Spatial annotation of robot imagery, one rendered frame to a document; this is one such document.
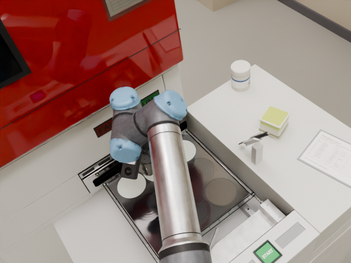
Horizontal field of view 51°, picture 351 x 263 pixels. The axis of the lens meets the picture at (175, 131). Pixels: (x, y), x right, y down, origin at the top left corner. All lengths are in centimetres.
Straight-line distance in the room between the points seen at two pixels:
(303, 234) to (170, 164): 50
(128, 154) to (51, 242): 70
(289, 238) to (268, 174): 21
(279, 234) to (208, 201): 25
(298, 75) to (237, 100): 156
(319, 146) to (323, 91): 158
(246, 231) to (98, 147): 54
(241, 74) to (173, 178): 70
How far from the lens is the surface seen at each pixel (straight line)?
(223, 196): 121
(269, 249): 107
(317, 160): 122
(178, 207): 70
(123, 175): 107
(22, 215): 131
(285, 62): 300
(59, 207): 136
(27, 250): 147
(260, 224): 119
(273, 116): 123
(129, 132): 86
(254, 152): 115
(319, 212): 113
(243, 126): 129
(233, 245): 116
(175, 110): 80
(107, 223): 133
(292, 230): 111
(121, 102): 93
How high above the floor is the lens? 196
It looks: 50 degrees down
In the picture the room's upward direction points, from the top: 13 degrees counter-clockwise
